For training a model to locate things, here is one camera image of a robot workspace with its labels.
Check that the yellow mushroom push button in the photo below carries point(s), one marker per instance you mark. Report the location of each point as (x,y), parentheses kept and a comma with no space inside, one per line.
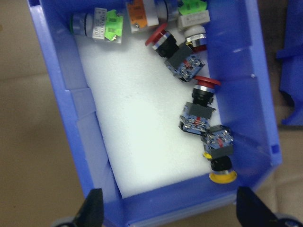
(220,146)

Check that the green push button switch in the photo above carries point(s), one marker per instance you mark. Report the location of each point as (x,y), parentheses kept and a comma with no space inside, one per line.
(99,23)

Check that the white foam bin liner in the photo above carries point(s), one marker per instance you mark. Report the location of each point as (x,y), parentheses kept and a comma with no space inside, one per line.
(142,118)

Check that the red button green contact block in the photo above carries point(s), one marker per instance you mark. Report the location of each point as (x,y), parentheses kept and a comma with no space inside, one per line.
(193,17)

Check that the blue battery storage bin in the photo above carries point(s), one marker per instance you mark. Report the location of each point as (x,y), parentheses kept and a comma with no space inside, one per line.
(293,35)

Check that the blue button storage bin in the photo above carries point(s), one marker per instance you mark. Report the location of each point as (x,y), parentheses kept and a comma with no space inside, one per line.
(54,47)

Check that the white switch orange contact block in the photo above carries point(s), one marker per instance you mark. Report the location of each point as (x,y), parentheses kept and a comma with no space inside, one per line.
(139,14)

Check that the red mushroom push button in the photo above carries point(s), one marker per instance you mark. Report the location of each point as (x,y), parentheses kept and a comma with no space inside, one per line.
(170,47)
(198,111)

